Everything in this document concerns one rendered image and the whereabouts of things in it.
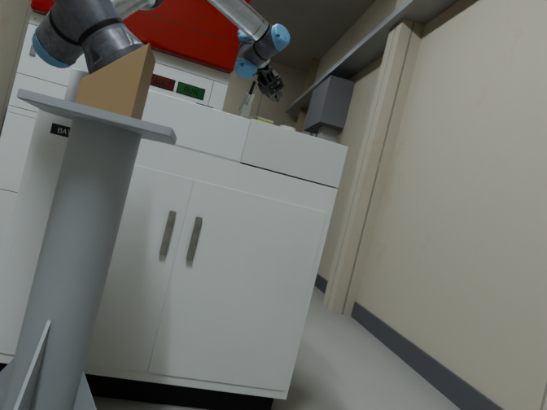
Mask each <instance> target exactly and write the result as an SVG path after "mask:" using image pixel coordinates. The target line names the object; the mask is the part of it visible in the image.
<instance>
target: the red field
mask: <svg viewBox="0 0 547 410"><path fill-rule="evenodd" d="M151 84H153V85H157V86H160V87H163V88H166V89H170V90H173V85H174V81H172V80H170V79H166V78H163V77H161V76H156V75H153V74H152V78H151Z"/></svg>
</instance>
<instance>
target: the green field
mask: <svg viewBox="0 0 547 410"><path fill-rule="evenodd" d="M177 92H179V93H183V94H188V95H190V96H193V97H196V98H201V99H203V93H204V89H199V88H196V87H193V86H190V85H185V84H182V83H180V82H179V86H178V89H177Z"/></svg>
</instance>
